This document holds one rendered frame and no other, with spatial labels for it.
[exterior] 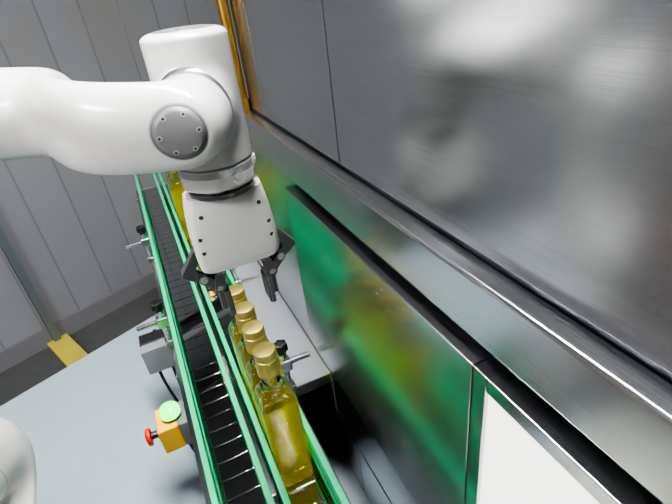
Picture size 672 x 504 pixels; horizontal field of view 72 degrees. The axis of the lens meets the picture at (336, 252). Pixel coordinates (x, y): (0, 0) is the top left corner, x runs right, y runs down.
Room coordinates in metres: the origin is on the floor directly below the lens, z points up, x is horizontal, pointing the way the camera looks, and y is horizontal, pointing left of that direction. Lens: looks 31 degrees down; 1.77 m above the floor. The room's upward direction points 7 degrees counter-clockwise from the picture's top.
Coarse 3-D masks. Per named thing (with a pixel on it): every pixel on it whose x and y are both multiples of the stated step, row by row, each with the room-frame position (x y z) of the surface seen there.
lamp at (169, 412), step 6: (168, 402) 0.72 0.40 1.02; (174, 402) 0.72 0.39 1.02; (162, 408) 0.70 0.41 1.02; (168, 408) 0.70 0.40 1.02; (174, 408) 0.70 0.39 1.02; (180, 408) 0.72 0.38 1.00; (162, 414) 0.69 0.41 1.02; (168, 414) 0.69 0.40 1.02; (174, 414) 0.69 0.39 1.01; (180, 414) 0.70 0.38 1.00; (162, 420) 0.69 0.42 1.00; (168, 420) 0.68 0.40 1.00; (174, 420) 0.69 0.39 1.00
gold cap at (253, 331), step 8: (256, 320) 0.57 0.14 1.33; (248, 328) 0.55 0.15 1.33; (256, 328) 0.55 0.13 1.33; (264, 328) 0.56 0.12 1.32; (248, 336) 0.54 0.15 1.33; (256, 336) 0.54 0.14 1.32; (264, 336) 0.55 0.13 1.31; (248, 344) 0.54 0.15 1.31; (256, 344) 0.54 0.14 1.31; (248, 352) 0.54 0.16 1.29
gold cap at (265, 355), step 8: (264, 344) 0.51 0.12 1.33; (272, 344) 0.51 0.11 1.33; (256, 352) 0.50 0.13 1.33; (264, 352) 0.49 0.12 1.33; (272, 352) 0.49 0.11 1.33; (256, 360) 0.49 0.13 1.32; (264, 360) 0.48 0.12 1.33; (272, 360) 0.49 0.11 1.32; (264, 368) 0.48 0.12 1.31; (272, 368) 0.49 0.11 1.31; (280, 368) 0.50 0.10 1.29; (264, 376) 0.48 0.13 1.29; (272, 376) 0.48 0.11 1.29
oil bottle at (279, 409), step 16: (256, 384) 0.51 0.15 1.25; (288, 384) 0.50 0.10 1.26; (256, 400) 0.50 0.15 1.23; (272, 400) 0.47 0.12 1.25; (288, 400) 0.48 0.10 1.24; (272, 416) 0.47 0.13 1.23; (288, 416) 0.48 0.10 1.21; (272, 432) 0.47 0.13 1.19; (288, 432) 0.47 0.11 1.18; (304, 432) 0.49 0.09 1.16; (272, 448) 0.47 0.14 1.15; (288, 448) 0.47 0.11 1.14; (304, 448) 0.48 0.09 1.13; (288, 464) 0.47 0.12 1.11; (304, 464) 0.48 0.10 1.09; (288, 480) 0.47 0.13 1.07
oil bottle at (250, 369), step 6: (246, 366) 0.55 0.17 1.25; (252, 366) 0.54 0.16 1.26; (246, 372) 0.55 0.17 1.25; (252, 372) 0.53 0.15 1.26; (282, 372) 0.54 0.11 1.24; (252, 378) 0.53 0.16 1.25; (258, 378) 0.53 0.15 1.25; (252, 384) 0.52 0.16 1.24; (252, 390) 0.52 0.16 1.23; (252, 396) 0.56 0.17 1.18; (258, 414) 0.54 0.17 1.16; (264, 432) 0.52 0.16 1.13; (270, 450) 0.52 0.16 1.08
